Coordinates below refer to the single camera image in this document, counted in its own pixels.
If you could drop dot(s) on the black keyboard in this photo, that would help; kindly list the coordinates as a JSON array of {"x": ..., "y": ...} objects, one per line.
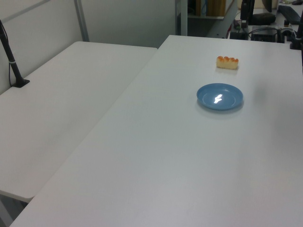
[{"x": 290, "y": 14}]

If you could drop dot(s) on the blue round plate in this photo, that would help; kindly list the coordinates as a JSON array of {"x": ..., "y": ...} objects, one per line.
[{"x": 208, "y": 97}]

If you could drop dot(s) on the toasted bread piece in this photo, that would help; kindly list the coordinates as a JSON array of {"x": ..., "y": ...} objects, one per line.
[{"x": 226, "y": 63}]

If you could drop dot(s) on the grey metal partition post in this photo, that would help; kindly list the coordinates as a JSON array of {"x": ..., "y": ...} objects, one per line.
[{"x": 81, "y": 21}]

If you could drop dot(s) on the small black box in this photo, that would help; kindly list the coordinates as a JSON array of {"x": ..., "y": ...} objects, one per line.
[{"x": 237, "y": 35}]

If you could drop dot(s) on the white metal shelf frame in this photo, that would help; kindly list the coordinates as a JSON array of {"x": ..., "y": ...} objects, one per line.
[{"x": 182, "y": 16}]

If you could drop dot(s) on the wooden box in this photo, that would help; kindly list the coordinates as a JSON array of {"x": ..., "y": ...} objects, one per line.
[{"x": 214, "y": 7}]

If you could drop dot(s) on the black padded cushion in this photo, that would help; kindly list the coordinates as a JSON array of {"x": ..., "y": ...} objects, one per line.
[{"x": 264, "y": 19}]

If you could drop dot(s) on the black upright stand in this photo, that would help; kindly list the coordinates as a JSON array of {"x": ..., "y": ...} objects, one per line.
[{"x": 246, "y": 10}]

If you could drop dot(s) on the black electronics box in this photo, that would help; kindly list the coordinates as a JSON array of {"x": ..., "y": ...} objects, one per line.
[{"x": 264, "y": 34}]

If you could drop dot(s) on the black table clamp mount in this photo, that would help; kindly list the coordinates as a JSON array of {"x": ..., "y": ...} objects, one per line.
[{"x": 296, "y": 42}]

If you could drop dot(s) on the black camera stand pole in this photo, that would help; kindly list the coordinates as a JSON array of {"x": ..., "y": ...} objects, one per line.
[{"x": 11, "y": 63}]

